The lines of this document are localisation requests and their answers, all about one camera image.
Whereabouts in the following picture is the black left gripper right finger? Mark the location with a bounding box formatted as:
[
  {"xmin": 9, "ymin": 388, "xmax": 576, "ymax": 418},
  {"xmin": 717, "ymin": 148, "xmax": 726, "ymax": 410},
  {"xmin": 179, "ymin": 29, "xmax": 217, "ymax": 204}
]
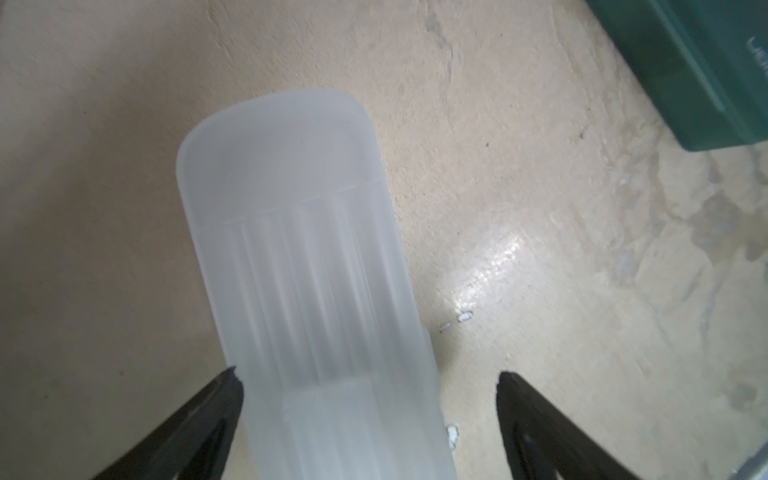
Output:
[{"xmin": 496, "ymin": 371, "xmax": 637, "ymax": 479}]

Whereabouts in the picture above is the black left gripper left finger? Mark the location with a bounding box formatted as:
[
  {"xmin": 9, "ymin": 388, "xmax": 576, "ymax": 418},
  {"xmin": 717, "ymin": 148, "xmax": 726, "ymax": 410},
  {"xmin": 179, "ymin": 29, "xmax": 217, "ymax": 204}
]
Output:
[{"xmin": 95, "ymin": 367, "xmax": 244, "ymax": 480}]

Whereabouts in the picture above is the translucent white pencil case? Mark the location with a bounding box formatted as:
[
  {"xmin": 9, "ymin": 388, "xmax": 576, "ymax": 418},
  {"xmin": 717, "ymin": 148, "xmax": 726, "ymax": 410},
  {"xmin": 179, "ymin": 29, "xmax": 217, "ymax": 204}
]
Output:
[{"xmin": 176, "ymin": 89, "xmax": 456, "ymax": 479}]

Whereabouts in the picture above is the dark green pencil case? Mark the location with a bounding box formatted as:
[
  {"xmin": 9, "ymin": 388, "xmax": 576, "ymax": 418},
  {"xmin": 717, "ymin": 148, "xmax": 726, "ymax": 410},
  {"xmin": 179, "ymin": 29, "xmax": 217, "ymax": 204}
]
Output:
[{"xmin": 588, "ymin": 0, "xmax": 767, "ymax": 152}]

